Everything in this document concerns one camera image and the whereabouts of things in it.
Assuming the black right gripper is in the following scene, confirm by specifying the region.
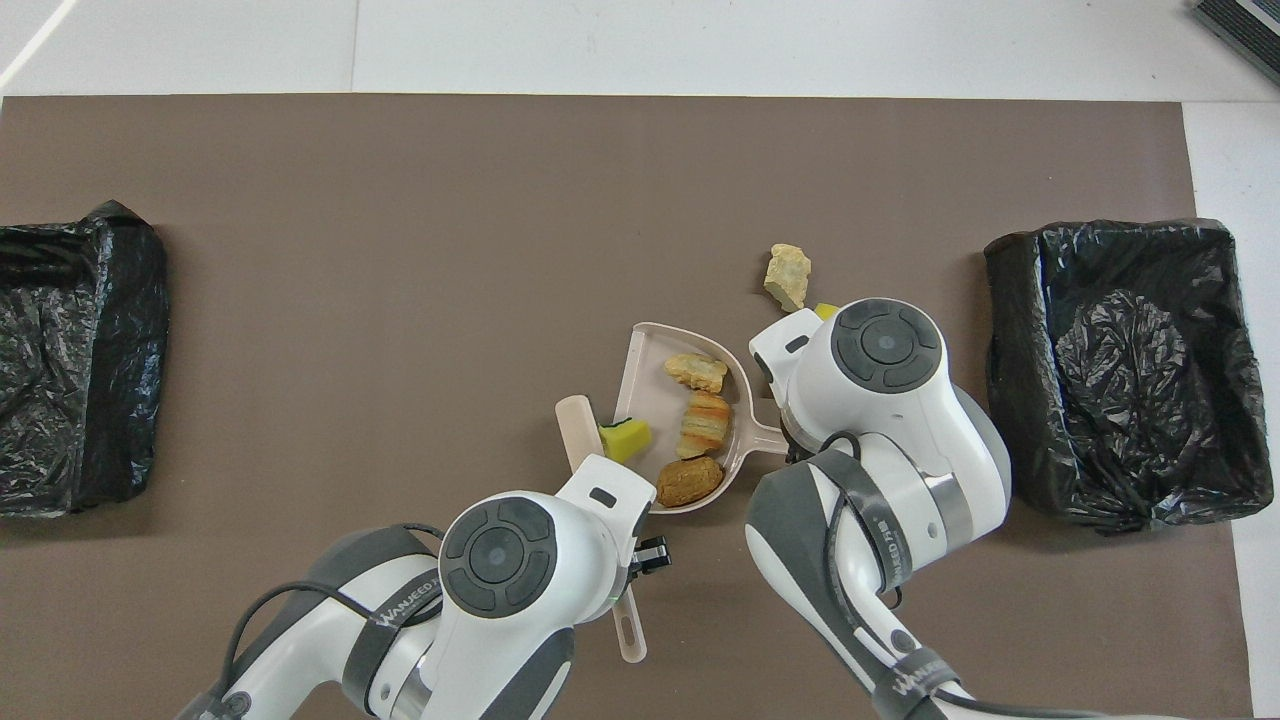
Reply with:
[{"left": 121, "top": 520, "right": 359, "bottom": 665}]
[{"left": 778, "top": 405, "right": 813, "bottom": 466}]

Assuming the brown toy bread roll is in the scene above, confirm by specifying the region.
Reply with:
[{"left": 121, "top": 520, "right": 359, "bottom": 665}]
[{"left": 656, "top": 455, "right": 726, "bottom": 508}]

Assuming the orange striped toy croissant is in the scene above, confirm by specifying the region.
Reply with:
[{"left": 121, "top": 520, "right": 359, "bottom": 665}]
[{"left": 676, "top": 392, "right": 735, "bottom": 461}]

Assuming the cream toy pastry piece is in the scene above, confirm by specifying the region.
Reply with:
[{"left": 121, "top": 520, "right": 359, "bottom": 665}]
[{"left": 664, "top": 352, "right": 731, "bottom": 394}]

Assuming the yellow green sponge piece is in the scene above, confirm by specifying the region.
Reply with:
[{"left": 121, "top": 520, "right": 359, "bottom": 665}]
[{"left": 597, "top": 417, "right": 653, "bottom": 465}]

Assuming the beige hand brush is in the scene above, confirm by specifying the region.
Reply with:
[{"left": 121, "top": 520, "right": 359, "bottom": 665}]
[{"left": 555, "top": 395, "right": 649, "bottom": 665}]

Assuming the beige plastic dustpan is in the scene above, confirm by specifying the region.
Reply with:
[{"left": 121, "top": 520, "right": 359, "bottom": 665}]
[{"left": 612, "top": 321, "right": 791, "bottom": 516}]

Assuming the pale beige chunk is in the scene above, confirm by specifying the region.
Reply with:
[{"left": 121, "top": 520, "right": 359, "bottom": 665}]
[{"left": 763, "top": 243, "right": 813, "bottom": 315}]

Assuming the black bag-lined bin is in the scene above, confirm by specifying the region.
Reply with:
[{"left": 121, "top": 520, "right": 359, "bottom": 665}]
[
  {"left": 0, "top": 200, "right": 171, "bottom": 518},
  {"left": 983, "top": 217, "right": 1276, "bottom": 536}
]

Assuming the brown table mat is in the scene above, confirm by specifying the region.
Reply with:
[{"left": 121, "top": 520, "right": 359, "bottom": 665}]
[{"left": 0, "top": 95, "right": 1253, "bottom": 720}]

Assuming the grey ribbed device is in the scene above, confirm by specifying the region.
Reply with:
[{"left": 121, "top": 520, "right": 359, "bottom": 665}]
[{"left": 1188, "top": 0, "right": 1280, "bottom": 86}]

